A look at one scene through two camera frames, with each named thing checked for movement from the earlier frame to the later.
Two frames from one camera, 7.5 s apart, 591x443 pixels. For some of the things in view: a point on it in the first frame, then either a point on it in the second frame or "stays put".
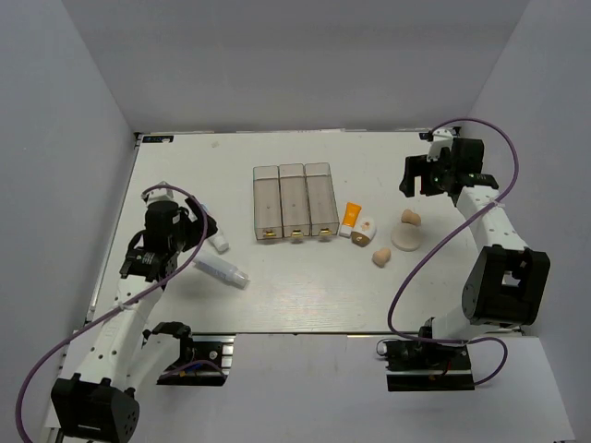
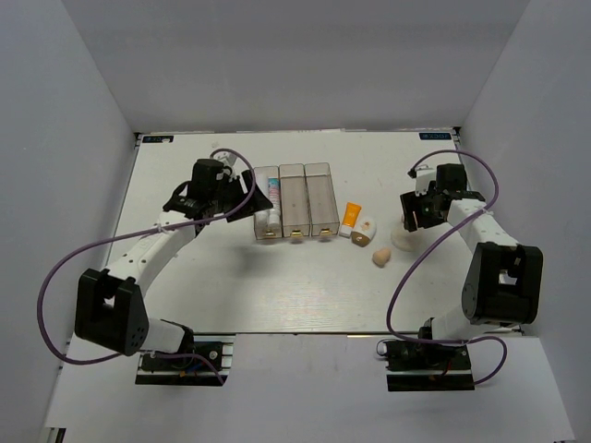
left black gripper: [183, 217] → [258, 202]
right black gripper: [415, 166] → [410, 203]
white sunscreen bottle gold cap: [364, 233] stays put
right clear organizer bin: [321, 199] stays put
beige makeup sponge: [381, 257] stays put
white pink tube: [220, 242] → [274, 198]
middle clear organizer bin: [295, 209] stays put
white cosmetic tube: [221, 269] → [272, 197]
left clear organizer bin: [267, 203] stays put
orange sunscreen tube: [351, 215] stays put
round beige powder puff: [405, 236] stays put
